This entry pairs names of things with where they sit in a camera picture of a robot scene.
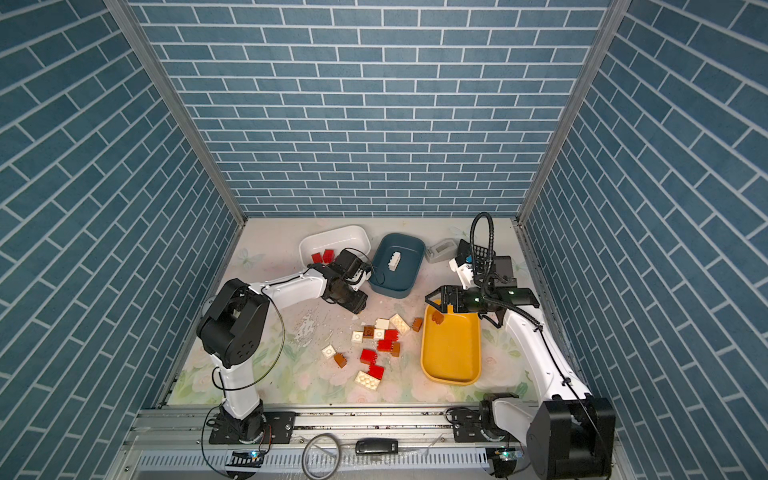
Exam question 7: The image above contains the long white lego brick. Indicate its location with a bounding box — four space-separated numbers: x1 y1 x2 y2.
388 251 401 271

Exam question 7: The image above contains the small white lego brick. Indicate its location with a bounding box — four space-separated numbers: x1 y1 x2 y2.
322 345 336 359

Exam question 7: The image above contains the brown lego brick low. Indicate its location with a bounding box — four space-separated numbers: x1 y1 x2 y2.
333 353 347 368

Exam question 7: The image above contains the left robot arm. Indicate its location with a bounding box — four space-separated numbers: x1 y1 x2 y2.
196 263 372 444

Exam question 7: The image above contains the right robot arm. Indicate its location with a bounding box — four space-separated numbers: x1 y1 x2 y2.
425 253 616 479

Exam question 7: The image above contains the black calculator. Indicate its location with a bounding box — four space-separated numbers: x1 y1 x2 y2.
454 239 495 274

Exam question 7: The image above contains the grey small box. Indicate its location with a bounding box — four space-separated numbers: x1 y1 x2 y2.
425 238 459 264

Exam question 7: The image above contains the teal plastic bin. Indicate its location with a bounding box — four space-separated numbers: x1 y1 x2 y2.
370 233 426 299

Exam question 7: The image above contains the yellow plastic bin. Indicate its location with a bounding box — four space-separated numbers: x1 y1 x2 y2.
420 305 482 386

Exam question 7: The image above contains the white plastic bin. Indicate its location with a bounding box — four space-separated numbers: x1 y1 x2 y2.
299 225 371 266

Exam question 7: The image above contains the cream long lego brick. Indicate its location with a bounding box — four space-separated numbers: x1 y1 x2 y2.
389 314 411 335

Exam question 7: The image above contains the red lego cluster brick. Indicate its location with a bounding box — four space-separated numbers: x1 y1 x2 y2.
375 329 400 352

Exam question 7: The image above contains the red lego brick bottom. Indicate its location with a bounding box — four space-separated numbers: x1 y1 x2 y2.
368 364 385 380

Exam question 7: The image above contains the cream lego brick bottom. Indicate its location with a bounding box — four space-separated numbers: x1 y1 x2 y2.
354 371 381 391

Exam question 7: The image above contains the white dome timer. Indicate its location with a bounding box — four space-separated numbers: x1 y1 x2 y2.
200 297 215 319

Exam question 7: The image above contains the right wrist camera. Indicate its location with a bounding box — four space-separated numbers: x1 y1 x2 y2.
449 254 476 290

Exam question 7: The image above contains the grey cable loop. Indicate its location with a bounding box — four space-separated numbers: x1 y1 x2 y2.
301 433 342 480

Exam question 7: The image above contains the black remote on rail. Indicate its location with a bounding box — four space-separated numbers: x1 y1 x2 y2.
355 437 399 456

